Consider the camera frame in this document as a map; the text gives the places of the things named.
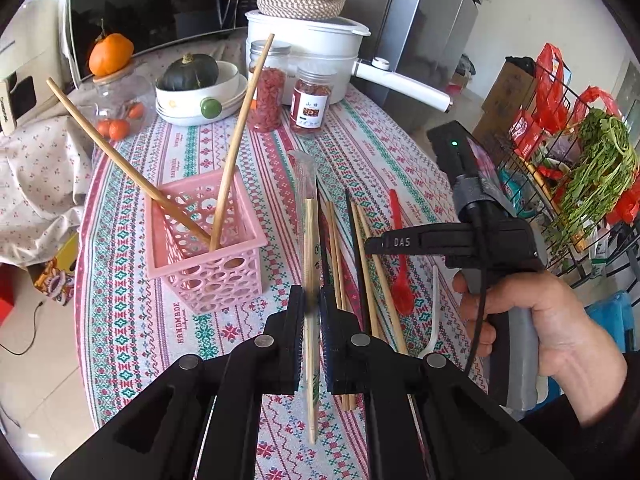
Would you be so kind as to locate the wooden chopstick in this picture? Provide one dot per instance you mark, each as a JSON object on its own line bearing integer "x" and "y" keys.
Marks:
{"x": 357, "y": 225}
{"x": 387, "y": 300}
{"x": 331, "y": 235}
{"x": 240, "y": 135}
{"x": 100, "y": 135}
{"x": 340, "y": 270}

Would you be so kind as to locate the dark green squash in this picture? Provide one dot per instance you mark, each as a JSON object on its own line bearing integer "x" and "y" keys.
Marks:
{"x": 190, "y": 72}

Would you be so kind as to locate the grey refrigerator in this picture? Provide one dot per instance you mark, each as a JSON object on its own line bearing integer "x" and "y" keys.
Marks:
{"x": 425, "y": 20}

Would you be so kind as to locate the red snack packet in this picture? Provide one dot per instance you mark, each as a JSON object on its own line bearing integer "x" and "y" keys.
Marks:
{"x": 525, "y": 132}

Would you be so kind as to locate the white electric pot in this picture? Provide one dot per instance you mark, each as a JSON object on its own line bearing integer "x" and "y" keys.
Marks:
{"x": 320, "y": 45}

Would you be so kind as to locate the black chopstick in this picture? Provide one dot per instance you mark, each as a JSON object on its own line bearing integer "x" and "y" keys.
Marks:
{"x": 322, "y": 240}
{"x": 356, "y": 260}

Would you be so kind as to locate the blue plastic stool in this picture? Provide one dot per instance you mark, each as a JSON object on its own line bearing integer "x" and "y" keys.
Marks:
{"x": 617, "y": 320}

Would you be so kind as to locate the tall jar of goji berries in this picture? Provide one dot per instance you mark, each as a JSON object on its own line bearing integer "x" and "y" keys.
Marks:
{"x": 267, "y": 105}

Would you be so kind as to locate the large orange with stem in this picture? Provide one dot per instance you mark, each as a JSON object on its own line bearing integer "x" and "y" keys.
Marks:
{"x": 110, "y": 55}

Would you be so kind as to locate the red plastic spoon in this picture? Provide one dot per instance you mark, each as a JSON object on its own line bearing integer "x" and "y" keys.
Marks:
{"x": 401, "y": 290}

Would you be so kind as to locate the patterned striped tablecloth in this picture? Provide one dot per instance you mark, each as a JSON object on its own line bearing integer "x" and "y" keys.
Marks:
{"x": 150, "y": 360}

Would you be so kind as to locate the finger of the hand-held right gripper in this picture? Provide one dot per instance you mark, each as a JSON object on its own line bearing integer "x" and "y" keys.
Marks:
{"x": 400, "y": 242}

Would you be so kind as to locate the black microwave oven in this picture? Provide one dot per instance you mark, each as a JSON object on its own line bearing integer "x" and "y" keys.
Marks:
{"x": 150, "y": 5}

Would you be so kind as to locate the pink perforated plastic basket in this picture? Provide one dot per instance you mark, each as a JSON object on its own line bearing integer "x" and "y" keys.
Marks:
{"x": 220, "y": 285}

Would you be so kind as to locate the white bowl with green knob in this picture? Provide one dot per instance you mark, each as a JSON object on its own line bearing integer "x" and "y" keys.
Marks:
{"x": 185, "y": 105}

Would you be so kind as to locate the person's right forearm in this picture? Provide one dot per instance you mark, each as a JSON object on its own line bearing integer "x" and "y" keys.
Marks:
{"x": 600, "y": 440}

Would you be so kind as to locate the bundle of chopsticks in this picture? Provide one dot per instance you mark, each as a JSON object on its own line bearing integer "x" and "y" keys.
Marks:
{"x": 40, "y": 175}

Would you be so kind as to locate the red cardboard box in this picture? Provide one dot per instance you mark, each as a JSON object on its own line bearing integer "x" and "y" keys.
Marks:
{"x": 6, "y": 300}

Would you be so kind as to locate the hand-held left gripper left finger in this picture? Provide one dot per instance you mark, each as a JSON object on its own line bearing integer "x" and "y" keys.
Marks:
{"x": 299, "y": 330}

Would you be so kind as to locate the person's right hand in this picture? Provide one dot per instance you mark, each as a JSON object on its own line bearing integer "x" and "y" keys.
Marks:
{"x": 560, "y": 325}

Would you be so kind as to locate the red plastic bag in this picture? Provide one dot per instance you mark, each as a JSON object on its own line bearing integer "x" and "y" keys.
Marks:
{"x": 597, "y": 97}
{"x": 550, "y": 85}

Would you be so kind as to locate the colourful printed box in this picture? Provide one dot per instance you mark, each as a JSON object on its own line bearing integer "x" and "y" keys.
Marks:
{"x": 55, "y": 270}

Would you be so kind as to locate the clear glass jar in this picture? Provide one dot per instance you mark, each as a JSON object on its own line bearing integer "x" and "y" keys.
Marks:
{"x": 120, "y": 95}

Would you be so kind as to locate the small tangerine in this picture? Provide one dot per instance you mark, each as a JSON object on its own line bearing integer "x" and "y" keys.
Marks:
{"x": 135, "y": 110}
{"x": 118, "y": 129}
{"x": 102, "y": 128}

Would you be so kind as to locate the green leafy vegetables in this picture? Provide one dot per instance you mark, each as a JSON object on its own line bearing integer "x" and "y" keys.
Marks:
{"x": 595, "y": 170}

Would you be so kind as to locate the wooden chopsticks pair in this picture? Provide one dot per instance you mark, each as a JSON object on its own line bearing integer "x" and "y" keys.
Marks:
{"x": 310, "y": 240}

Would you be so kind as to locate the short jar with label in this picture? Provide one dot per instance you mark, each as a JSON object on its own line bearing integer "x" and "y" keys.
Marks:
{"x": 310, "y": 110}

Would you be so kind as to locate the white plastic spoon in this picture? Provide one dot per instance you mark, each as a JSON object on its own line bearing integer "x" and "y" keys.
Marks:
{"x": 434, "y": 310}

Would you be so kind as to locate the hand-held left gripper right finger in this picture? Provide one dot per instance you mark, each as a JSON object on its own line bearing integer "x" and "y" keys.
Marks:
{"x": 327, "y": 335}

